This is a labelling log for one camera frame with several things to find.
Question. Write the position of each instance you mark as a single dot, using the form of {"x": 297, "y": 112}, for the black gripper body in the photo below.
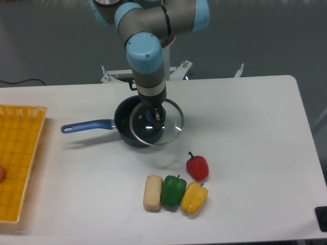
{"x": 153, "y": 101}

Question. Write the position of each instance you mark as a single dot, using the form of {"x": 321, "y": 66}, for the glass lid with blue knob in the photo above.
{"x": 142, "y": 120}

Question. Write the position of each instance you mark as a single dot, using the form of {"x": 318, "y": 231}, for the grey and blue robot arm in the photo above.
{"x": 143, "y": 27}

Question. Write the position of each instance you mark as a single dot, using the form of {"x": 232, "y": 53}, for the dark blue saucepan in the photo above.
{"x": 120, "y": 122}

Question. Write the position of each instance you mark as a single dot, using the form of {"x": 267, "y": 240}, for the red bell pepper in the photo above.
{"x": 197, "y": 167}

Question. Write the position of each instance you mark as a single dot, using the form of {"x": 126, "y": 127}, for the beige bread loaf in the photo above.
{"x": 152, "y": 193}

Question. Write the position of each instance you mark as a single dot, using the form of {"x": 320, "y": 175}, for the green bell pepper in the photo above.
{"x": 173, "y": 189}

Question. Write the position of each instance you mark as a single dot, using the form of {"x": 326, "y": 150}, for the yellow bell pepper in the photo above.
{"x": 193, "y": 198}

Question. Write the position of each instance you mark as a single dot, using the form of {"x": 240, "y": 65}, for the yellow plastic basket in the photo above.
{"x": 21, "y": 128}

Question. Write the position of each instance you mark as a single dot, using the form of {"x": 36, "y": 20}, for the black device at table edge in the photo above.
{"x": 321, "y": 215}

